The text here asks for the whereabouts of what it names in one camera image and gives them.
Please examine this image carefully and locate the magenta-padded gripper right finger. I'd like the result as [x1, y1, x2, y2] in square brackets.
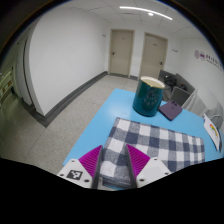
[124, 143, 172, 189]

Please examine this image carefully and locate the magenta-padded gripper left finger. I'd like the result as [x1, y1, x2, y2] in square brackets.
[57, 144, 104, 190]

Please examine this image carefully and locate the blue white checked towel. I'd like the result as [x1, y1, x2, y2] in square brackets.
[99, 117, 206, 190]

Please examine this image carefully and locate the purple smartphone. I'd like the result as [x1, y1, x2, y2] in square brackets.
[158, 100, 184, 122]

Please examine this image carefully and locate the white pad with rainbow print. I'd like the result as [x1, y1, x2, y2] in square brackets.
[203, 113, 222, 153]

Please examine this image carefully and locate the dark green mug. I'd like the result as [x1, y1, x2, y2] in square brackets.
[132, 75, 166, 118]

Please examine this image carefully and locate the grey sofa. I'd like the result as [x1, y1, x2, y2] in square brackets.
[158, 69, 196, 107]

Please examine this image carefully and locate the furniture under white cover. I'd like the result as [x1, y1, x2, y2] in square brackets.
[182, 87, 224, 129]

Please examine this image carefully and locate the black bag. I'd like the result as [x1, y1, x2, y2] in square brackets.
[163, 74, 176, 88]

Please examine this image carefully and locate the beige door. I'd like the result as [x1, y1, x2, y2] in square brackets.
[138, 32, 169, 81]
[108, 28, 136, 78]

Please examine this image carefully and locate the long ceiling light strip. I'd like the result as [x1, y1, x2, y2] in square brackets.
[119, 5, 174, 21]

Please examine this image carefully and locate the wall lettering sign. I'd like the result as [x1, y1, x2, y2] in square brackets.
[193, 49, 224, 73]

